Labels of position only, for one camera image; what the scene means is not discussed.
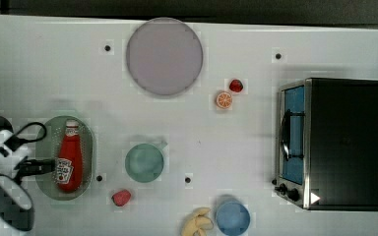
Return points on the black silver toaster oven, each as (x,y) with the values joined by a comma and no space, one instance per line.
(328,144)

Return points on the green oval strainer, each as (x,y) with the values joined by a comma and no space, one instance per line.
(50,147)

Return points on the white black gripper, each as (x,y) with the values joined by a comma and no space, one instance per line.
(13,159)

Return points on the toy orange slice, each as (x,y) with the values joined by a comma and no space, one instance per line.
(224,100)

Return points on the pink red toy fruit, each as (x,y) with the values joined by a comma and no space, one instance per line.
(121,198)

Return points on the grey round plate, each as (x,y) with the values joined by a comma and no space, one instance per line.
(164,56)

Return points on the toy peeled banana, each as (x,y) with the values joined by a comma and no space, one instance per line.
(198,223)

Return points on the toy red strawberry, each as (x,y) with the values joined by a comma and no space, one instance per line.
(236,85)

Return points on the black camera cable connector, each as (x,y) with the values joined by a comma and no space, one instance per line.
(31,133)

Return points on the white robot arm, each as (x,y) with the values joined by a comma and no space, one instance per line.
(17,213)

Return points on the blue cup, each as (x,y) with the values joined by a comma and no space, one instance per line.
(232,217)

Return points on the green mug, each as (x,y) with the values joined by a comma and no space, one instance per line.
(144,162)

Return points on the red felt ketchup bottle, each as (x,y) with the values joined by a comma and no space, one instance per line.
(69,163)

